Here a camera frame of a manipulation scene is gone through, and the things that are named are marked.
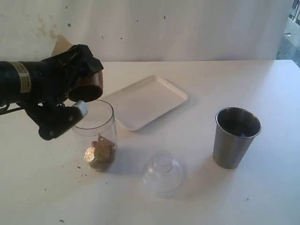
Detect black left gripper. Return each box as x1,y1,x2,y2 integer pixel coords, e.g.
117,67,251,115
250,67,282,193
23,45,104,141

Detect brown wooden cup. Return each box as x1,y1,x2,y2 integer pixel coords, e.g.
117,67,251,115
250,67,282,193
67,71,103,102

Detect clear plastic shaker body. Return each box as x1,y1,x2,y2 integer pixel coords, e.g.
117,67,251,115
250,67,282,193
73,100,118,172

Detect clear domed shaker lid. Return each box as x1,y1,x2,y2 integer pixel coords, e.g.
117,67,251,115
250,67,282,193
142,150,183,194

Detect stainless steel cup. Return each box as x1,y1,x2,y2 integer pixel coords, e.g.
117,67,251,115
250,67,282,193
213,107,262,169

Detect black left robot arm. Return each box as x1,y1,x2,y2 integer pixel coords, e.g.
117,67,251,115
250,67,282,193
0,45,104,141

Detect white rectangular tray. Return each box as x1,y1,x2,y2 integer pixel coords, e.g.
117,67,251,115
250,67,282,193
103,75,189,131

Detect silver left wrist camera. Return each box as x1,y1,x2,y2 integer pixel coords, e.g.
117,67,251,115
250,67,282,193
72,100,88,118

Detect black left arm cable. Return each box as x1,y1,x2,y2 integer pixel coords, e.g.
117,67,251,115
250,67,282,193
0,104,23,115

